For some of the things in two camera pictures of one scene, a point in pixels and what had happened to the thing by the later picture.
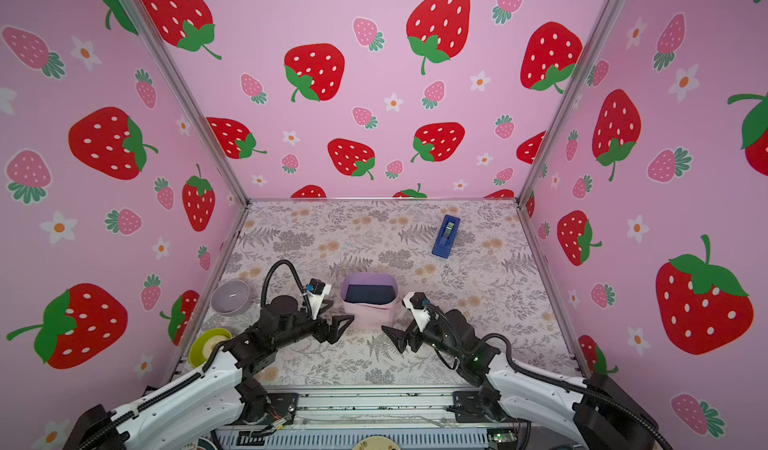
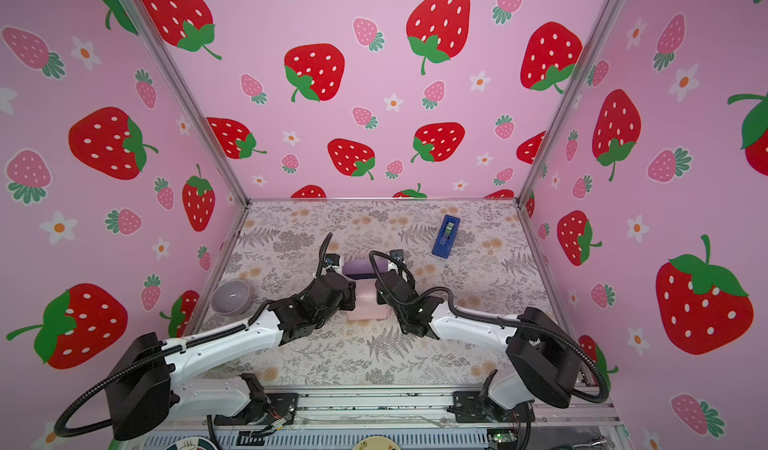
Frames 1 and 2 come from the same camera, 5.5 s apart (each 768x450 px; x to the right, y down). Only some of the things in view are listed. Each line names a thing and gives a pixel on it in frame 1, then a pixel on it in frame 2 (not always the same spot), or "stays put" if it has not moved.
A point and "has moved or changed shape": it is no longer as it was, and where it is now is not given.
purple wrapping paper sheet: x=369 y=315 has moved or changed shape
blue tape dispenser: x=446 y=236 stays put
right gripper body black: x=434 y=337 -> x=400 y=318
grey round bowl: x=230 y=297 stays put
